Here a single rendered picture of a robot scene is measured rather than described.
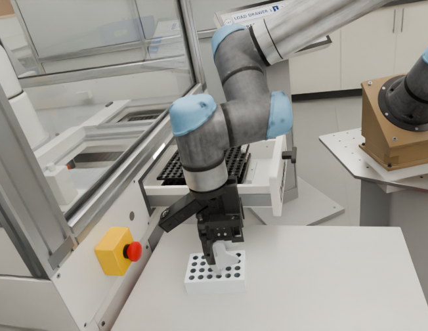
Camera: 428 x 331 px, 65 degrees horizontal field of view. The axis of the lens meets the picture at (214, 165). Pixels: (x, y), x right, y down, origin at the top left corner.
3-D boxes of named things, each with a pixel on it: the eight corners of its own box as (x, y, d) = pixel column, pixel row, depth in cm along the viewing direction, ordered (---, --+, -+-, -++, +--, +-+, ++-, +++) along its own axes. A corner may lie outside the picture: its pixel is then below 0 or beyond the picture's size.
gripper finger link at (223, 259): (241, 283, 66) (235, 243, 62) (212, 284, 67) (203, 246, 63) (242, 272, 69) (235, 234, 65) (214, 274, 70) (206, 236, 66)
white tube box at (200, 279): (247, 262, 76) (244, 249, 74) (246, 293, 69) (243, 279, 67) (193, 265, 78) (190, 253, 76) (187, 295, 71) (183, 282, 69)
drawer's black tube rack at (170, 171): (252, 163, 100) (249, 144, 97) (242, 197, 85) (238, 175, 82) (182, 166, 106) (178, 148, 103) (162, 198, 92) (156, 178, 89)
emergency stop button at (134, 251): (146, 251, 71) (140, 237, 69) (137, 266, 67) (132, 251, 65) (132, 251, 72) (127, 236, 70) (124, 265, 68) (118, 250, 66)
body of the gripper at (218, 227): (244, 245, 62) (234, 191, 56) (199, 249, 63) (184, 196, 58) (245, 219, 69) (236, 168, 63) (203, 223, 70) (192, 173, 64)
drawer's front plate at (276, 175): (287, 157, 103) (284, 124, 98) (280, 217, 78) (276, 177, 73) (281, 158, 103) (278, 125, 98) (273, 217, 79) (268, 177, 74)
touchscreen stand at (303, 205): (344, 212, 201) (345, 33, 154) (279, 241, 189) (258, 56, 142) (295, 178, 243) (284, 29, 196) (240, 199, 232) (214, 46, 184)
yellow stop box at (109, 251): (141, 251, 73) (132, 226, 70) (126, 277, 67) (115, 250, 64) (121, 251, 75) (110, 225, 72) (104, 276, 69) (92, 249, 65)
